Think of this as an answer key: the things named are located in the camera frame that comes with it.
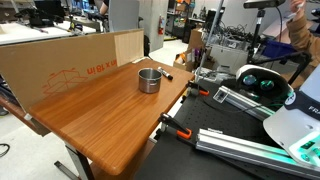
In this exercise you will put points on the black camera on stand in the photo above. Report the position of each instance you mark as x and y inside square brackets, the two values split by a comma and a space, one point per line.
[261, 4]

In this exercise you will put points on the aluminium extrusion rail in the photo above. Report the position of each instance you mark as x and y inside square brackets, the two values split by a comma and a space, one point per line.
[249, 106]
[254, 153]

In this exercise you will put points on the black marker pen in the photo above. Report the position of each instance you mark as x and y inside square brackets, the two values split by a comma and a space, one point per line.
[165, 73]

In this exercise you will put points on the white VR headset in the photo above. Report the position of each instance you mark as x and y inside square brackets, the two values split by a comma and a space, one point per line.
[262, 82]

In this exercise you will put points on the grey table leg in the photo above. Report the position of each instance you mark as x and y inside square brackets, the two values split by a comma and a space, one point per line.
[80, 162]

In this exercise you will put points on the small steel pot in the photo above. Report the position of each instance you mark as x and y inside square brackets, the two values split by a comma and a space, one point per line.
[149, 80]

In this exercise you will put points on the far black orange clamp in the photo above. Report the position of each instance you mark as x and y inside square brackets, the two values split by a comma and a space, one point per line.
[199, 88]

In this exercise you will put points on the brown cardboard box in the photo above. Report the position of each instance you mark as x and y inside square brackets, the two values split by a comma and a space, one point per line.
[195, 40]

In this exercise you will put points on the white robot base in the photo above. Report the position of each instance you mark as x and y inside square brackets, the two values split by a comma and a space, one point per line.
[296, 125]

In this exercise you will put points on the blue storage bin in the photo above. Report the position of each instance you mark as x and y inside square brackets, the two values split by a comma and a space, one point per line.
[275, 49]

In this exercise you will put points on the far aluminium extrusion rail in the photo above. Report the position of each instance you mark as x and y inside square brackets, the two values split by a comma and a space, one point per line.
[249, 106]

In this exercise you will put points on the black orange clamp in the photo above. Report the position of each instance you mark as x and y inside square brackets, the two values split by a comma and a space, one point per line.
[199, 88]
[181, 130]

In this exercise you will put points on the person in brown jacket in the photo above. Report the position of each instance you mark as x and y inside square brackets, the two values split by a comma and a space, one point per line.
[301, 38]

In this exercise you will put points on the red fire extinguisher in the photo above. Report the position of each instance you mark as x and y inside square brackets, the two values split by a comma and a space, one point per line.
[161, 25]

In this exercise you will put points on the near black orange clamp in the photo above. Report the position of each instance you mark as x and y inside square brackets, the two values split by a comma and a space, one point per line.
[181, 130]

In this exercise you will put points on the near aluminium extrusion rail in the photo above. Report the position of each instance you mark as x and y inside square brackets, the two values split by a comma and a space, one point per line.
[254, 153]

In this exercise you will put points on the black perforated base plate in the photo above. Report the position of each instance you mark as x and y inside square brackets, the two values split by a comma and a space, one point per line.
[175, 158]

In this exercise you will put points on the large cardboard sheet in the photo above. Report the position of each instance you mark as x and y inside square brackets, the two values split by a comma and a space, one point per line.
[42, 69]

